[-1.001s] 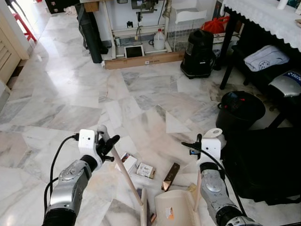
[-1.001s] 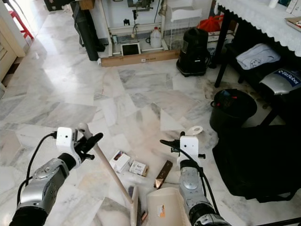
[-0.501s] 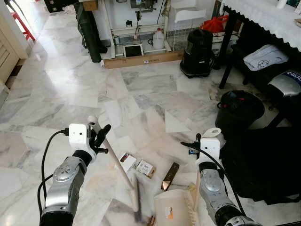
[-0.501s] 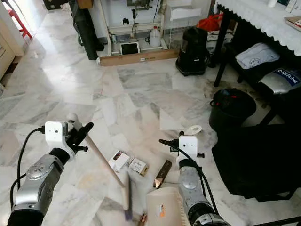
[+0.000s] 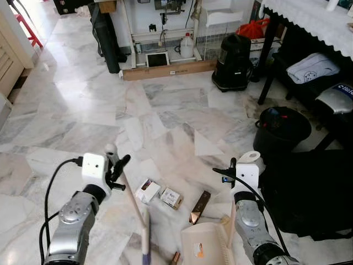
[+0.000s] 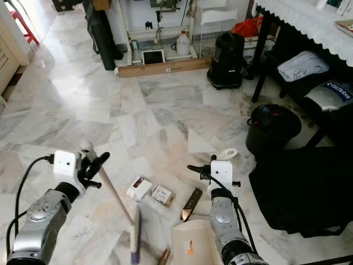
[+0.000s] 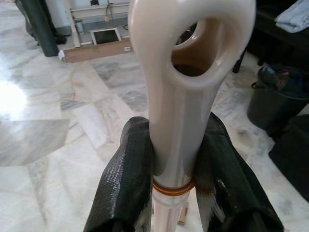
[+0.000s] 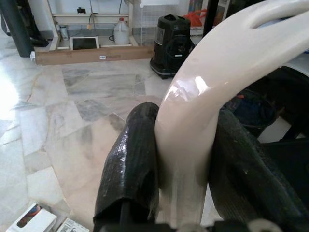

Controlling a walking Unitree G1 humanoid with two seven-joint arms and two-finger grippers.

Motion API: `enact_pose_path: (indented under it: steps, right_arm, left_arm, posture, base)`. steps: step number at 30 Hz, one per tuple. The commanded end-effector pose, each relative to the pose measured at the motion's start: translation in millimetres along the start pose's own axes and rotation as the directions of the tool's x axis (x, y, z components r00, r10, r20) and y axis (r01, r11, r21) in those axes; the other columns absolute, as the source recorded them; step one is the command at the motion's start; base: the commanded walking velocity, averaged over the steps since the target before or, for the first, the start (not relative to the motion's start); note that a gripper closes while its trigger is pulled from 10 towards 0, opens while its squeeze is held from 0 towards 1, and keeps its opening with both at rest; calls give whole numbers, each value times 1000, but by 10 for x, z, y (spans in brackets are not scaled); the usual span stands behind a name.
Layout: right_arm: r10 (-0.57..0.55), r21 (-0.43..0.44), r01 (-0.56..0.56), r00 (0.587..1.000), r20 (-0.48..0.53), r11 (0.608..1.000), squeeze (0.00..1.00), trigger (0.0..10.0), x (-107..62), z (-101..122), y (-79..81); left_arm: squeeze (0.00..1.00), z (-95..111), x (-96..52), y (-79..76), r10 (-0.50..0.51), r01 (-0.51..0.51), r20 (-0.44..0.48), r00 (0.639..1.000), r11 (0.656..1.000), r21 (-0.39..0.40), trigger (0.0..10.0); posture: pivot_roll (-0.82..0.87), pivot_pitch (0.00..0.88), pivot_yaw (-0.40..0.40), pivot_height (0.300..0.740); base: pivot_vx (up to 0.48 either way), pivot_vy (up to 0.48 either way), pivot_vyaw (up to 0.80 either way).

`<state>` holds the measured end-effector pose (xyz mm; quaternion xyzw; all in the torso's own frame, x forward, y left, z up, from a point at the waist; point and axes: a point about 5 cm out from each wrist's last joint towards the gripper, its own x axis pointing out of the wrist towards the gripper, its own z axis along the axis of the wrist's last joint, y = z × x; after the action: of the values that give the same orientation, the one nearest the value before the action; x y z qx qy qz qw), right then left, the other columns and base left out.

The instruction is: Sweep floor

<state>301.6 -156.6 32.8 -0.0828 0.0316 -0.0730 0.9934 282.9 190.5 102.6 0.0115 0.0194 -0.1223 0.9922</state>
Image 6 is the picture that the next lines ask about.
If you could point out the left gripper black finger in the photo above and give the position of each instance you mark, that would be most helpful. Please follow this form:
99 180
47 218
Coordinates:
100 160

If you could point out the beige broom with round knob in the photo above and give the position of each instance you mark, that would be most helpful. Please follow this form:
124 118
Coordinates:
135 237

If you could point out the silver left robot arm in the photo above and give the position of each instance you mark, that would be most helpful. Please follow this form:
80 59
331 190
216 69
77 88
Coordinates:
41 218

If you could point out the dark brown snack wrapper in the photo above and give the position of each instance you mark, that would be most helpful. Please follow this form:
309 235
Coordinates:
191 205

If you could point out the small white carton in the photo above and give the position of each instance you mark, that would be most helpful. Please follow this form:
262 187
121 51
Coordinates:
139 188

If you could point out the black plastic bucket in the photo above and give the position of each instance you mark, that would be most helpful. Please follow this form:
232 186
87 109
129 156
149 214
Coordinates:
273 130

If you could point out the black fabric bag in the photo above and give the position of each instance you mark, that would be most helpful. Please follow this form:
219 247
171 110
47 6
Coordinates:
303 190

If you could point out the black vacuum cleaner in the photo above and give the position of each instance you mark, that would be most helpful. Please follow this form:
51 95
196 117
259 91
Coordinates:
227 61

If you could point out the long flat cardboard box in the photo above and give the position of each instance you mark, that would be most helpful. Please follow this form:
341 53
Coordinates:
165 67

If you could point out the black framed table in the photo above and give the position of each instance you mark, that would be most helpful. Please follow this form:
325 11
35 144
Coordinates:
260 61

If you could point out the white framed tablet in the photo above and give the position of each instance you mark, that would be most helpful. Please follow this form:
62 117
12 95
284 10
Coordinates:
153 57

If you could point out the white plastic jug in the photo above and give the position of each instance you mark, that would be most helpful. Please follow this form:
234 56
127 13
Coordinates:
182 46

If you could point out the tall black case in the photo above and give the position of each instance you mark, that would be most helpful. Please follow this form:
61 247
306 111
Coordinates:
102 38

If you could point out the white padded bag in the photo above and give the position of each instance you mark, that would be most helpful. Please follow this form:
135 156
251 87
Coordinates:
303 66

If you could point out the light wooden door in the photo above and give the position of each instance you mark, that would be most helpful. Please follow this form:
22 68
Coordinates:
8 61

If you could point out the red plastic bag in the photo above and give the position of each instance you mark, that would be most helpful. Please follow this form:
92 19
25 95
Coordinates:
247 27

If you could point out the red stool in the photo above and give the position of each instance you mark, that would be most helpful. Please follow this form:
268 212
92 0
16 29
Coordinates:
27 27

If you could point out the white lace tablecloth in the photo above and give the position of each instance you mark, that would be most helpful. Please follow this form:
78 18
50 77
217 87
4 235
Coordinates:
303 22

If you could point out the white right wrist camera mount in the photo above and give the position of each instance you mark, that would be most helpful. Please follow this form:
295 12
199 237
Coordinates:
222 172

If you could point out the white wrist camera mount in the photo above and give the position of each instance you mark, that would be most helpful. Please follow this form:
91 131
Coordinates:
67 165
222 172

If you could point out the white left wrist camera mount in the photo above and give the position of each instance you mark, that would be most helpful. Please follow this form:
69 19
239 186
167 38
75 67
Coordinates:
67 165

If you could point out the white workbench frame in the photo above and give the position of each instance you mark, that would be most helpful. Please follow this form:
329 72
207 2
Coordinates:
154 33

